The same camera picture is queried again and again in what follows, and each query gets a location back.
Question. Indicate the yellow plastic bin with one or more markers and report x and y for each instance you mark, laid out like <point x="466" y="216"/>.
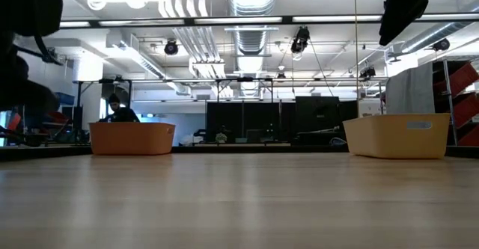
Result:
<point x="396" y="137"/>

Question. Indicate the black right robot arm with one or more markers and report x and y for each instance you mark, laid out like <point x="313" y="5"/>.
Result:
<point x="404" y="6"/>

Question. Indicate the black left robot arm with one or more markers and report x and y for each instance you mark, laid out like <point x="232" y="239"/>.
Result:
<point x="22" y="2"/>

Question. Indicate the small potted plant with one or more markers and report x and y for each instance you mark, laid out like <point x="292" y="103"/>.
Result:
<point x="221" y="138"/>

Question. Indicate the black partition screen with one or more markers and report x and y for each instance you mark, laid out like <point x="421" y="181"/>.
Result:
<point x="322" y="114"/>

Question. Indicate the black ceiling spotlight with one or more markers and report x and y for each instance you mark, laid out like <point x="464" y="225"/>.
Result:
<point x="171" y="48"/>
<point x="301" y="39"/>
<point x="52" y="57"/>
<point x="441" y="44"/>

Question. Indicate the black overhead crossbar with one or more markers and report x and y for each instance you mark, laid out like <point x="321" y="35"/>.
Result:
<point x="189" y="21"/>

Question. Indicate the orange plastic bin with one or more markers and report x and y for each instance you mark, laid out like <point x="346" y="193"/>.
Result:
<point x="131" y="138"/>

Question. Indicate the person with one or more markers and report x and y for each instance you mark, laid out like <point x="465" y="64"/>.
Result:
<point x="119" y="113"/>

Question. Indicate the grey covered box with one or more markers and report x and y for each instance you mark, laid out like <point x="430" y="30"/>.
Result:
<point x="409" y="84"/>

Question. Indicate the blue storage bin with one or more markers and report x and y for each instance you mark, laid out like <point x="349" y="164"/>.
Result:
<point x="66" y="98"/>

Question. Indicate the silver shelf rack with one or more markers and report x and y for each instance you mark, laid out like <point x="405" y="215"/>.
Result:
<point x="449" y="99"/>

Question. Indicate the red storage crate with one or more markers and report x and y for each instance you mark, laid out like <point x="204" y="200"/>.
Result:
<point x="464" y="79"/>
<point x="470" y="137"/>
<point x="466" y="110"/>

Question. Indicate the silver ventilation duct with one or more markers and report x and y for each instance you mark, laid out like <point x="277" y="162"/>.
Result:
<point x="252" y="2"/>

